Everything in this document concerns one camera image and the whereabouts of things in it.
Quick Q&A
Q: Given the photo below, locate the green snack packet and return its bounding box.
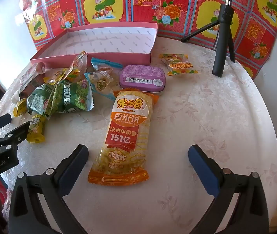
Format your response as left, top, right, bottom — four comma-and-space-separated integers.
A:
27, 82, 58, 118
56, 79, 94, 114

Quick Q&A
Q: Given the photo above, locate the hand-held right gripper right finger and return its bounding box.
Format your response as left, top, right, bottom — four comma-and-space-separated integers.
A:
188, 144, 269, 234

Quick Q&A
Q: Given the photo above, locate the small yellow snack packet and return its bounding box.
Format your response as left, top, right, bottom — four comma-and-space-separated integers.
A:
27, 114, 47, 144
43, 69, 67, 83
13, 98, 29, 117

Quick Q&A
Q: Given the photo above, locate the red floral printed cloth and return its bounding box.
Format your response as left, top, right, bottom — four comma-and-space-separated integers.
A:
19, 0, 277, 80

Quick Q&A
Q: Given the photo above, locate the orange cartoon candy packet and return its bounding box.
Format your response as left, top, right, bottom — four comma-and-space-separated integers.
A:
159, 54, 201, 76

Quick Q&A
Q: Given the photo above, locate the pink cardboard box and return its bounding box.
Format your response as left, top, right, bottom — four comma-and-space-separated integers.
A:
30, 22, 159, 69

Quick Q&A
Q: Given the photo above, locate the purple tin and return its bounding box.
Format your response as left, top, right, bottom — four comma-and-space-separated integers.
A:
119, 64, 164, 95

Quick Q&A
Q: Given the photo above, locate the orange rice cracker packet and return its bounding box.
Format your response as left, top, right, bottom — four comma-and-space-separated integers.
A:
88, 89, 159, 185

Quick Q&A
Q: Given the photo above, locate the black tripod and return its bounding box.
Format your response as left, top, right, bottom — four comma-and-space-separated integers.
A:
180, 0, 236, 78

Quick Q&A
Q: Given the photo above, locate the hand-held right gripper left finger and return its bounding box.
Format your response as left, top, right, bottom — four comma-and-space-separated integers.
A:
8, 144, 90, 234

